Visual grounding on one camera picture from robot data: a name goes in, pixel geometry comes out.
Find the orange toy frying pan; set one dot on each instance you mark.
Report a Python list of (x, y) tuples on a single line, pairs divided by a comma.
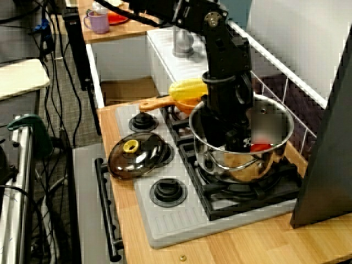
[(154, 105)]

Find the purple plastic cup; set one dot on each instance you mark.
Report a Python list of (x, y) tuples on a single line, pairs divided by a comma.
[(99, 23)]

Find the black metal post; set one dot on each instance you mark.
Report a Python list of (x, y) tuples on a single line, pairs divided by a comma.
[(77, 49)]

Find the red orange plate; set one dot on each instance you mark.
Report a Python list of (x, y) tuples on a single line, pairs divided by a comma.
[(118, 19)]

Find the glass lid with yellow knob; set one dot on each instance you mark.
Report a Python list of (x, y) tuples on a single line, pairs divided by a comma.
[(137, 165)]

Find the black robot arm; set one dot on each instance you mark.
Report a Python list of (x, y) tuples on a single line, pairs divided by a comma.
[(220, 49)]

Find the stainless steel pot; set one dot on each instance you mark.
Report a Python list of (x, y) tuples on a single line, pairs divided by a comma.
[(247, 170)]

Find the black burner grate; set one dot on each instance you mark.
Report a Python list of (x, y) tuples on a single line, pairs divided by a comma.
[(176, 126), (247, 200)]

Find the brass screw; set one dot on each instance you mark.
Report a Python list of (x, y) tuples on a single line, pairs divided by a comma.
[(182, 258)]

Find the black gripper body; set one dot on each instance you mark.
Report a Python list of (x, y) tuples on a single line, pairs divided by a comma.
[(228, 104)]

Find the yellow toy corn cob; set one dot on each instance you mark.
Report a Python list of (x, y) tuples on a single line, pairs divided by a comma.
[(187, 89)]

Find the beige board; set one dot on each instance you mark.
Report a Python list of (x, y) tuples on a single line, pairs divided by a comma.
[(19, 77)]

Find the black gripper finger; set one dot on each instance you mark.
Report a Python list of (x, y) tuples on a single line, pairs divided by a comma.
[(237, 141), (215, 134)]

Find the silver metal frame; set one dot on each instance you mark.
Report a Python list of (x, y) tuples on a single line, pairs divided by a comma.
[(23, 192)]

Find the black stove knob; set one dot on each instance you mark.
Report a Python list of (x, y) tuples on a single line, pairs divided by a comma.
[(143, 122), (167, 192)]

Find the white oven door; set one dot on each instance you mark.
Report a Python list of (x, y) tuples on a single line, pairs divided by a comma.
[(88, 206)]

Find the white toy object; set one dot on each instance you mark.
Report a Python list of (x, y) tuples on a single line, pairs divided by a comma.
[(99, 9)]

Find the black slanted panel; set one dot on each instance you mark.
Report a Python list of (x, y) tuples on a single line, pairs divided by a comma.
[(324, 165)]

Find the gray toy stove plate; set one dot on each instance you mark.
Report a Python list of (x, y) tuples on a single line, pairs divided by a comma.
[(170, 222)]

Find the red white toy vegetable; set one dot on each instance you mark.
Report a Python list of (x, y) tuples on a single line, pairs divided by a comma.
[(259, 147)]

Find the white toy sink basin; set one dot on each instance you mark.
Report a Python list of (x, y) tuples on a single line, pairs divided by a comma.
[(123, 60)]

